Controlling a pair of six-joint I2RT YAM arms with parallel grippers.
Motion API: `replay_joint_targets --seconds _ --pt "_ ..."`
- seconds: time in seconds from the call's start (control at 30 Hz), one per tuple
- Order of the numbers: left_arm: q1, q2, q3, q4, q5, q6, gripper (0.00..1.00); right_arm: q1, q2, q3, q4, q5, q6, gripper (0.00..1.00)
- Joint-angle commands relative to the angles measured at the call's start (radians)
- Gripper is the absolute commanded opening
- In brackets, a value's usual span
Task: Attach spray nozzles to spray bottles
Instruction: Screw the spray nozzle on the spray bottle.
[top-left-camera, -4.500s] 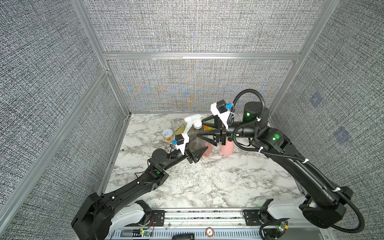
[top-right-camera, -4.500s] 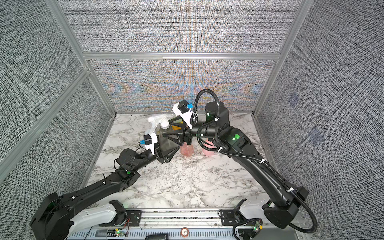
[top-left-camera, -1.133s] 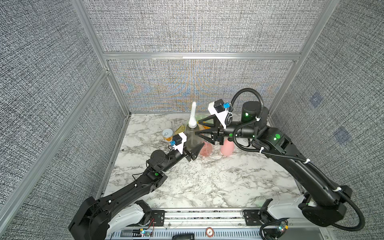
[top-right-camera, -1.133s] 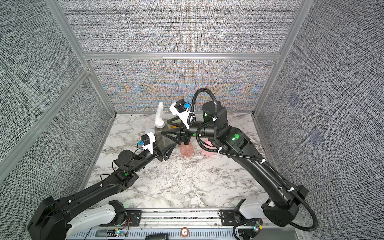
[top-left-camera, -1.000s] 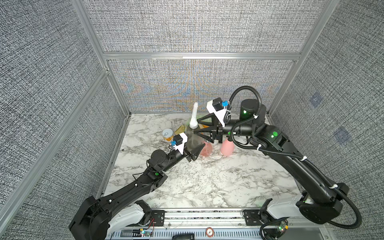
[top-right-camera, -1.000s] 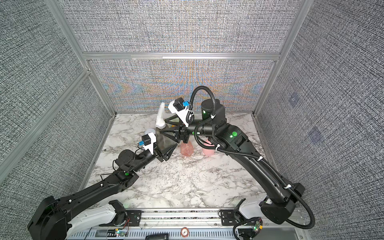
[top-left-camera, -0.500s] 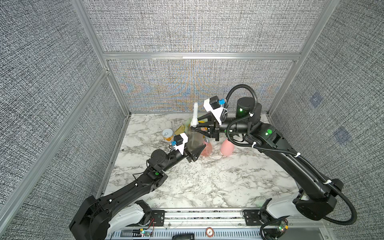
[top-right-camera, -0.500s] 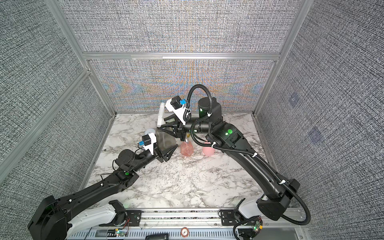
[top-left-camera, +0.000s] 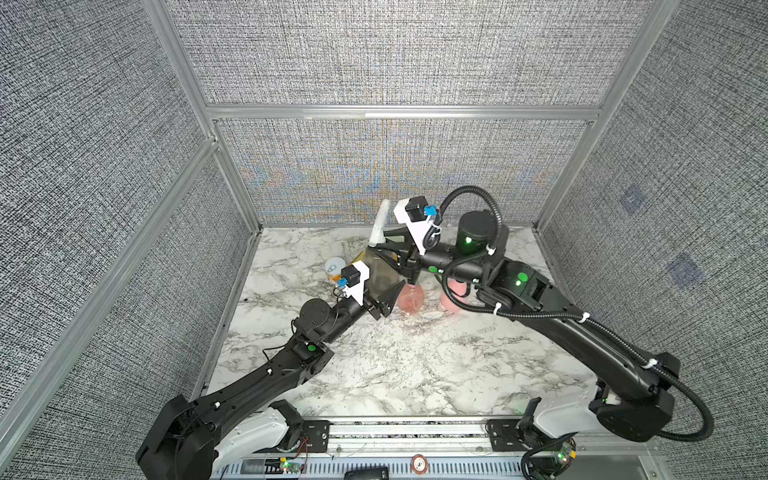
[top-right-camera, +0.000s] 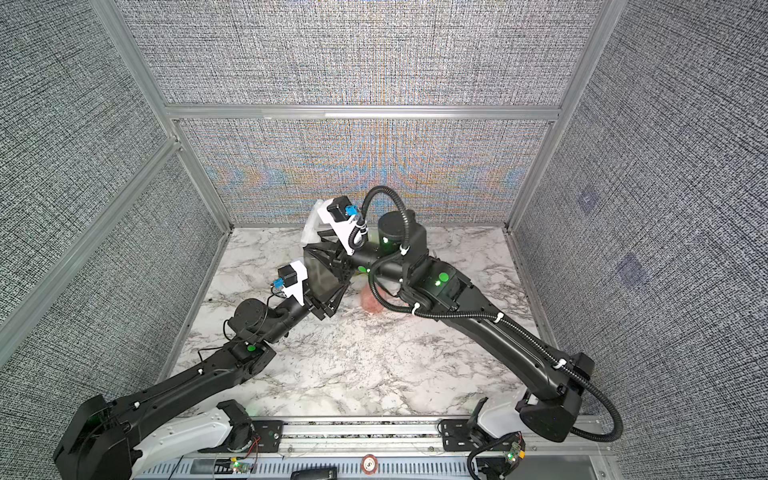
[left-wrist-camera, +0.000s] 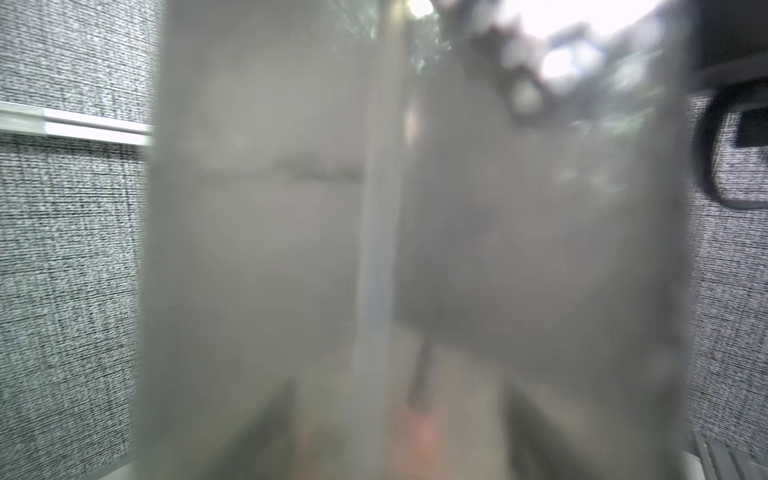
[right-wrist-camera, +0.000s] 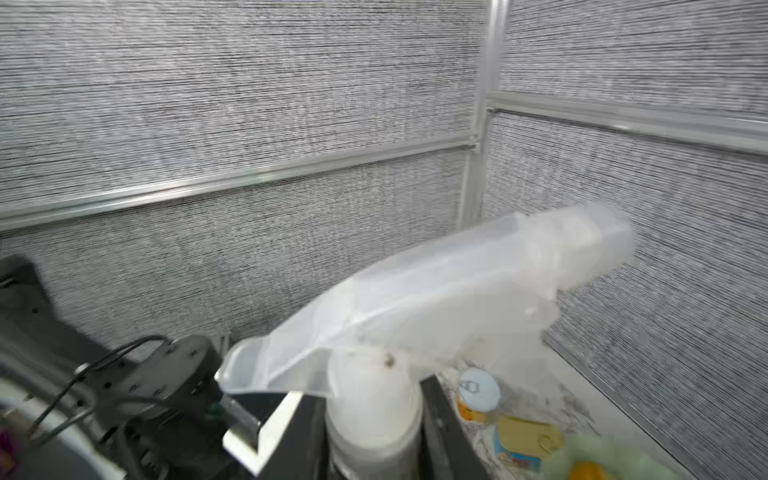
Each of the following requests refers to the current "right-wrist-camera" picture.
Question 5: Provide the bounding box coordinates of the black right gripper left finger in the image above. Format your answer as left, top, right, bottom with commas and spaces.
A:
258, 392, 329, 479

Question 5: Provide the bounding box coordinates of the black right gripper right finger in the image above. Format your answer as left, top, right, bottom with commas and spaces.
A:
419, 375, 491, 480

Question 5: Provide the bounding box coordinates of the translucent white spray nozzle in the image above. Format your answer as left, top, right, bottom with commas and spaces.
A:
215, 203, 634, 479

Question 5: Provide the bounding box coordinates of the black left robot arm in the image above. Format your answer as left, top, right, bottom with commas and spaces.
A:
1, 256, 236, 479

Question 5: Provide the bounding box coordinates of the small round white can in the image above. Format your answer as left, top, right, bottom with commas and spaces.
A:
455, 368, 501, 426

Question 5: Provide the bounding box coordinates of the orange bread roll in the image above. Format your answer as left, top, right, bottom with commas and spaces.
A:
568, 461, 618, 480

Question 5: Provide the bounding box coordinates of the green scalloped plate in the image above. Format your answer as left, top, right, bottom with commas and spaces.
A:
539, 435, 682, 479

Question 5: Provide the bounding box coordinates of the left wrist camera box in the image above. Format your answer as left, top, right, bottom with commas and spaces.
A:
220, 391, 304, 479

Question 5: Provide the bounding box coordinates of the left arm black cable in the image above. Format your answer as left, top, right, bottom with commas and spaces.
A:
26, 334, 175, 445

